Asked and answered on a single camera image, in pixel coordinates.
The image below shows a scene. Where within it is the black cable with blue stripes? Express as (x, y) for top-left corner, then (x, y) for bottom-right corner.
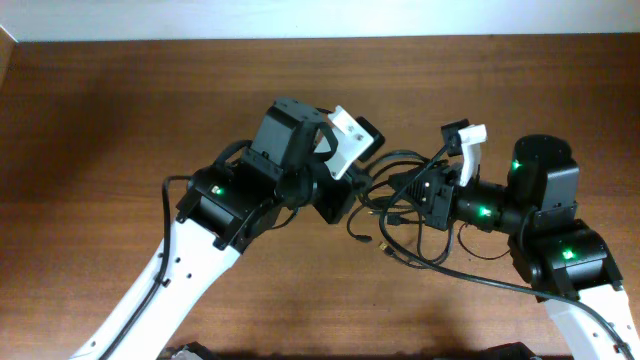
(345, 197), (401, 245)

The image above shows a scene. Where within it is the black USB cable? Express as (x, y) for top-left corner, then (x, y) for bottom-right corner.
(359, 149), (456, 269)

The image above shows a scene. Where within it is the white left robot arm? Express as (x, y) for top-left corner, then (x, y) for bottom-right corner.
(72, 97), (385, 359)

